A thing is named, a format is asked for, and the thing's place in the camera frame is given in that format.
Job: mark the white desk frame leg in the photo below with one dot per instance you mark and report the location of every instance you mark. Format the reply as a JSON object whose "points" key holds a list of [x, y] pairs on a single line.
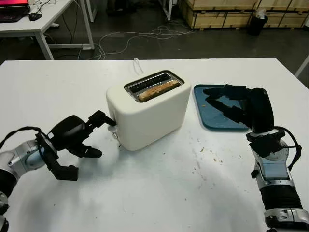
{"points": [[169, 8]]}

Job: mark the crumpled white paper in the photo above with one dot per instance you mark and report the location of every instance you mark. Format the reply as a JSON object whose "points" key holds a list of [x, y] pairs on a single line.
{"points": [[261, 13]]}

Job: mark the blue plastic tray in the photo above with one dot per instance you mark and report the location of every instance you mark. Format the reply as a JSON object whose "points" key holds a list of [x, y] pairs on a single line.
{"points": [[212, 118]]}

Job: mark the white slanted table leg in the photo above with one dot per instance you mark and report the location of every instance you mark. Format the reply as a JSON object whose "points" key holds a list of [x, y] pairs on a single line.
{"points": [[303, 64]]}

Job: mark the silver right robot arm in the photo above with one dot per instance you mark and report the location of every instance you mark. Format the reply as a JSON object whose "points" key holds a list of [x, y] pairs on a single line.
{"points": [[275, 174]]}

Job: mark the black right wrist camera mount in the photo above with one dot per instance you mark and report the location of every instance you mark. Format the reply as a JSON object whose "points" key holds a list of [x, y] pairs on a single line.
{"points": [[263, 145]]}

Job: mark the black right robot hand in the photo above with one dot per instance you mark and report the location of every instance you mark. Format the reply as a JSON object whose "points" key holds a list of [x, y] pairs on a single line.
{"points": [[260, 111]]}

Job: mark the black computer mouse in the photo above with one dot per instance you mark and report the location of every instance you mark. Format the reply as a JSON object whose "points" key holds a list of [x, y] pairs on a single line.
{"points": [[35, 17]]}

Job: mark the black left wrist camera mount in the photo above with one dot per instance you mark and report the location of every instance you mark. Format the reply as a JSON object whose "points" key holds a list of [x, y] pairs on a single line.
{"points": [[65, 172]]}

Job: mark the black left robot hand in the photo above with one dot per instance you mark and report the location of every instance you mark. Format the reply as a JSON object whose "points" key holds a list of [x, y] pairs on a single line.
{"points": [[68, 133]]}

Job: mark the black laptop red screen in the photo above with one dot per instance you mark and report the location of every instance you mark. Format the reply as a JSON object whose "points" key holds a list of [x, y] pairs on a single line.
{"points": [[12, 14]]}

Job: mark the black trash bin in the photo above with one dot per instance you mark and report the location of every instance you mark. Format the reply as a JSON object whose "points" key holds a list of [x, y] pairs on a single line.
{"points": [[258, 26]]}

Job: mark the toasted bread slice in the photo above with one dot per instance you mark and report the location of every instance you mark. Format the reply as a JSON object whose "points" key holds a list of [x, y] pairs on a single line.
{"points": [[157, 90]]}

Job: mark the white office desk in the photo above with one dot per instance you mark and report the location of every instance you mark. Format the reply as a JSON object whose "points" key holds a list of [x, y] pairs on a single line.
{"points": [[41, 21]]}

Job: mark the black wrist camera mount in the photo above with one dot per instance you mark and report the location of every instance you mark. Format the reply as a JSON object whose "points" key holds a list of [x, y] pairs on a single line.
{"points": [[263, 145], [65, 172]]}

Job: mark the stacked wooden crates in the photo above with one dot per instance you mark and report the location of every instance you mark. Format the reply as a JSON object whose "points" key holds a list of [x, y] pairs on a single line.
{"points": [[217, 14]]}

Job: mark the cream white two-slot toaster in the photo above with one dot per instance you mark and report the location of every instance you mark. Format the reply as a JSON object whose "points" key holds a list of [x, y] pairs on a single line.
{"points": [[152, 123]]}

